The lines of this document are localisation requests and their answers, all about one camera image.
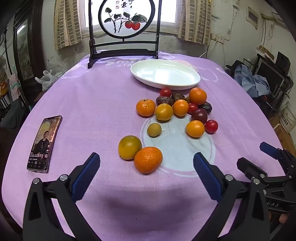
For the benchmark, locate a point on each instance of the smooth yellow-orange citrus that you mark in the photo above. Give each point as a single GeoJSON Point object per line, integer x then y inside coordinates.
{"type": "Point", "coordinates": [195, 129]}
{"type": "Point", "coordinates": [164, 112]}

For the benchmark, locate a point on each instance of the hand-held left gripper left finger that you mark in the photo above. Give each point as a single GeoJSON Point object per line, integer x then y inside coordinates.
{"type": "Point", "coordinates": [86, 176]}

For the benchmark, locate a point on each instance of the white wall socket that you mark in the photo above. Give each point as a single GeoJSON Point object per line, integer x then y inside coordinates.
{"type": "Point", "coordinates": [219, 37]}

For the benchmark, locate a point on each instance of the smartphone with lit screen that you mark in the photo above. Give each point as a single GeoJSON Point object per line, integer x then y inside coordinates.
{"type": "Point", "coordinates": [44, 143]}

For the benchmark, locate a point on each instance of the smooth purple passion fruit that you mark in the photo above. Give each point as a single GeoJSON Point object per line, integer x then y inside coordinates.
{"type": "Point", "coordinates": [199, 115]}

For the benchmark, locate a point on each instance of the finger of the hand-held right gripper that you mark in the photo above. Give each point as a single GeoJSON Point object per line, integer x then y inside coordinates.
{"type": "Point", "coordinates": [269, 148]}
{"type": "Point", "coordinates": [249, 168]}

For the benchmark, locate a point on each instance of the white plastic bag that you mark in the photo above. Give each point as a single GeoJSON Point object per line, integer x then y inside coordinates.
{"type": "Point", "coordinates": [47, 80]}

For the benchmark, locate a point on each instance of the small green-yellow kumquat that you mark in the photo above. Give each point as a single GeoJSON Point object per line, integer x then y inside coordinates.
{"type": "Point", "coordinates": [154, 130]}

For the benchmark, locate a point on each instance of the black metal rack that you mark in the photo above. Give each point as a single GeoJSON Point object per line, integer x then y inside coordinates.
{"type": "Point", "coordinates": [275, 76]}

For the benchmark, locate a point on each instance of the red cherry tomato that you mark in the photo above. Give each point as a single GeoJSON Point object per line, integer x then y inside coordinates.
{"type": "Point", "coordinates": [211, 126]}
{"type": "Point", "coordinates": [193, 107]}
{"type": "Point", "coordinates": [165, 92]}

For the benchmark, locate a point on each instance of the large orange tangerine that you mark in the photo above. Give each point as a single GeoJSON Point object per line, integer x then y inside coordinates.
{"type": "Point", "coordinates": [148, 160]}

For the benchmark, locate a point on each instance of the dark wooden painted table screen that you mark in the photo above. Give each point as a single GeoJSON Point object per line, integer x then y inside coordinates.
{"type": "Point", "coordinates": [123, 49]}

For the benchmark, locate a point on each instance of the beige checked curtain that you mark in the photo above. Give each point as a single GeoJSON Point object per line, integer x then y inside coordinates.
{"type": "Point", "coordinates": [68, 25]}
{"type": "Point", "coordinates": [195, 20]}

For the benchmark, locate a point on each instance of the white oval plate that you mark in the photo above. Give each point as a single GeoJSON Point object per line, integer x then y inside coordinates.
{"type": "Point", "coordinates": [165, 74]}

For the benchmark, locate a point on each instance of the black bag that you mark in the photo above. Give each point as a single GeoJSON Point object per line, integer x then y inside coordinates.
{"type": "Point", "coordinates": [234, 67]}

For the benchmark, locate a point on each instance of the window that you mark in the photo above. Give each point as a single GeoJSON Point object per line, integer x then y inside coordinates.
{"type": "Point", "coordinates": [168, 11]}

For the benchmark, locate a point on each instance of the purple tablecloth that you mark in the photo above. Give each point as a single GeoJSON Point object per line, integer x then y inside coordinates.
{"type": "Point", "coordinates": [92, 115]}

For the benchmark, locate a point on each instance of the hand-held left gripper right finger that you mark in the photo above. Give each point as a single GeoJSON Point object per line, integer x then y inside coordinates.
{"type": "Point", "coordinates": [205, 177]}

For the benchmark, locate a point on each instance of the person's right hand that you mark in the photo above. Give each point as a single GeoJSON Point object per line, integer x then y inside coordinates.
{"type": "Point", "coordinates": [283, 218]}

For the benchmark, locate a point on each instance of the dark wooden cabinet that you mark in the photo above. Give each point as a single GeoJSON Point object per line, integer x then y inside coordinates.
{"type": "Point", "coordinates": [29, 58]}

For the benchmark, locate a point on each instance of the white wall box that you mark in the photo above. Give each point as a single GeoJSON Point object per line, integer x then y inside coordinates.
{"type": "Point", "coordinates": [252, 17]}

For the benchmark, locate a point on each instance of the green-yellow orange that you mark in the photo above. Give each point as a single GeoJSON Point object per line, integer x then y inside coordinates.
{"type": "Point", "coordinates": [129, 147]}

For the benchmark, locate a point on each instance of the wrinkled dark passion fruit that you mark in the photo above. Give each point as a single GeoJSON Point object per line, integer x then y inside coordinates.
{"type": "Point", "coordinates": [163, 100]}
{"type": "Point", "coordinates": [178, 96]}
{"type": "Point", "coordinates": [206, 107]}

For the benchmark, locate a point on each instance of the blue cloth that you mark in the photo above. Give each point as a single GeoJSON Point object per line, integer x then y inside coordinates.
{"type": "Point", "coordinates": [253, 84]}

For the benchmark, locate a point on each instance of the cardboard box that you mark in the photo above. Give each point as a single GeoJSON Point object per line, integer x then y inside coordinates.
{"type": "Point", "coordinates": [283, 136]}

